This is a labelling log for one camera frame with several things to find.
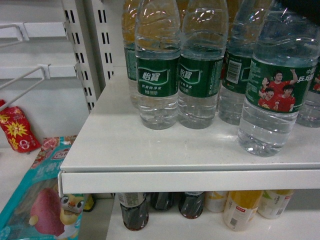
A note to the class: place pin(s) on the clear water bottle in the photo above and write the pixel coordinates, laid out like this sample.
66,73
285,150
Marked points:
284,60

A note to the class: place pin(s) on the white metal shelf board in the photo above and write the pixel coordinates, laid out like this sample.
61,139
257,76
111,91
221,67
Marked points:
114,152

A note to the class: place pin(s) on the water bottle green logo label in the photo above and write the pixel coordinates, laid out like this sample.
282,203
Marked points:
157,51
203,44

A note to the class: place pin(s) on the water bottle back left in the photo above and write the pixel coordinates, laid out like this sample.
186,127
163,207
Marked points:
128,22

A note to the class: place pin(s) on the white slotted shelf upright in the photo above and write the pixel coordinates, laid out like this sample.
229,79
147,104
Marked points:
87,29

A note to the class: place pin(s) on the water bottle barcode label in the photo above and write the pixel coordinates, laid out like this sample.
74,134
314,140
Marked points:
244,32

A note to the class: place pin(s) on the water bottle far right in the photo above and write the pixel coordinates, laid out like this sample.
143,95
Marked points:
309,114

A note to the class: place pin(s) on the dark tea bottle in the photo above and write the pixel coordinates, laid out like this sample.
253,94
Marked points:
134,210
162,201
191,204

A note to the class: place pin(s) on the yellow white drink bottle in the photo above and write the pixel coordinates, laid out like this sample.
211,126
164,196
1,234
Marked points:
215,201

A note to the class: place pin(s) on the orange white drink bottle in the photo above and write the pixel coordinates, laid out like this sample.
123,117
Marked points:
240,208

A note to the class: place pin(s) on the white green drink bottle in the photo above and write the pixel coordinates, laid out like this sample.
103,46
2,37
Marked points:
274,202

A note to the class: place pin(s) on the red snack bag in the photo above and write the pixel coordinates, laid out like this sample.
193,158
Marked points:
17,130

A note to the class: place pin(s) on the teal snack bag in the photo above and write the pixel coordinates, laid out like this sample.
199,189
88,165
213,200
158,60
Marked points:
36,211

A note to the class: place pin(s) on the white wire display hook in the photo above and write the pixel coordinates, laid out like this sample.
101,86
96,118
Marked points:
41,72
14,33

